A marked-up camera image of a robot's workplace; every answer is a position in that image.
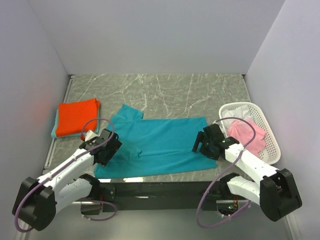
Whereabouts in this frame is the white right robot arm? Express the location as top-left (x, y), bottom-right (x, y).
top-left (192, 123), bottom-right (303, 222)

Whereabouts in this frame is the white plastic laundry basket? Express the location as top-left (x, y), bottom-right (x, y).
top-left (218, 102), bottom-right (281, 165)

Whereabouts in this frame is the folded orange t shirt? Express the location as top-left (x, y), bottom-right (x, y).
top-left (55, 98), bottom-right (102, 138)

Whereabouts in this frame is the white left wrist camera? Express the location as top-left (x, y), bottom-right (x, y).
top-left (80, 130), bottom-right (98, 142)

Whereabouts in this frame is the folded light teal t shirt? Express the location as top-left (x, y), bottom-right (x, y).
top-left (50, 100), bottom-right (100, 139)

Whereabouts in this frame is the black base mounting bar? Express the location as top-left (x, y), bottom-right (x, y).
top-left (70, 174), bottom-right (253, 216)

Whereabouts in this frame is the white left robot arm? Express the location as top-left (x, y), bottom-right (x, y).
top-left (12, 129), bottom-right (122, 233)

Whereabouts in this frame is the pink t shirt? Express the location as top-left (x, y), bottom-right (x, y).
top-left (228, 118), bottom-right (266, 158)

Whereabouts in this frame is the white t shirt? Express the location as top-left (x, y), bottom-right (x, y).
top-left (221, 104), bottom-right (253, 121)

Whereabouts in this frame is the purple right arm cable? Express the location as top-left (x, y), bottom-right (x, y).
top-left (195, 117), bottom-right (256, 229)

